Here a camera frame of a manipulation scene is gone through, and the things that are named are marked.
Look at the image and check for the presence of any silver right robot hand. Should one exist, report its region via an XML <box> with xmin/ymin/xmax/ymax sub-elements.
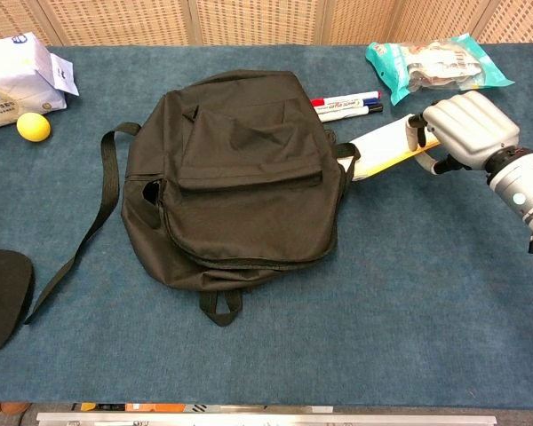
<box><xmin>403</xmin><ymin>91</ymin><xmax>521</xmax><ymax>176</ymax></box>

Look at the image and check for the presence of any yellow and white book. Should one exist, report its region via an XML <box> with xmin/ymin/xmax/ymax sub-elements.
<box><xmin>337</xmin><ymin>113</ymin><xmax>442</xmax><ymax>182</ymax></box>

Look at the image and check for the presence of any black fabric backpack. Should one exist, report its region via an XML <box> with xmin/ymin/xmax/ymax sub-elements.
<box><xmin>24</xmin><ymin>69</ymin><xmax>363</xmax><ymax>328</ymax></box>

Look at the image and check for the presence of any teal snack package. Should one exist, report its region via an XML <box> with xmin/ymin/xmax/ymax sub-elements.
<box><xmin>365</xmin><ymin>33</ymin><xmax>515</xmax><ymax>107</ymax></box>

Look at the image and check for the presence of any blue capped whiteboard marker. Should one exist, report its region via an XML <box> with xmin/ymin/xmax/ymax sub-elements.
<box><xmin>314</xmin><ymin>98</ymin><xmax>380</xmax><ymax>114</ymax></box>

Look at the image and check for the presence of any red capped whiteboard marker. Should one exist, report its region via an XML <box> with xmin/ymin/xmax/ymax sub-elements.
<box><xmin>310</xmin><ymin>91</ymin><xmax>382</xmax><ymax>108</ymax></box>

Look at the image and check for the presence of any black capped whiteboard marker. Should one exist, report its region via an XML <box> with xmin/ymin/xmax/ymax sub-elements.
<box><xmin>317</xmin><ymin>103</ymin><xmax>385</xmax><ymax>123</ymax></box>

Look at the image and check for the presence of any blue felt table cover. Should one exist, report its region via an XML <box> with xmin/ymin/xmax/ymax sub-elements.
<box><xmin>0</xmin><ymin>42</ymin><xmax>533</xmax><ymax>407</ymax></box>

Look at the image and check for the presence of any wicker folding screen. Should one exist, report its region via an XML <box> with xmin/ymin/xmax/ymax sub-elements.
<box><xmin>0</xmin><ymin>0</ymin><xmax>533</xmax><ymax>47</ymax></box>

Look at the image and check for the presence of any yellow lemon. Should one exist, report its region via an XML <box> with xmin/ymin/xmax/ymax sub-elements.
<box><xmin>16</xmin><ymin>112</ymin><xmax>52</xmax><ymax>143</ymax></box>

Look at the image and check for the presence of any white paper flour bag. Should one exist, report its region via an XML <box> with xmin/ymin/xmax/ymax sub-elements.
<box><xmin>0</xmin><ymin>31</ymin><xmax>80</xmax><ymax>133</ymax></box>

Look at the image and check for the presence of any black round pad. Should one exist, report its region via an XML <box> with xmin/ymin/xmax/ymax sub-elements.
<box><xmin>0</xmin><ymin>248</ymin><xmax>36</xmax><ymax>359</ymax></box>

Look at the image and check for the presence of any aluminium rail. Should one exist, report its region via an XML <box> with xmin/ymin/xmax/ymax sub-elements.
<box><xmin>36</xmin><ymin>411</ymin><xmax>498</xmax><ymax>426</ymax></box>

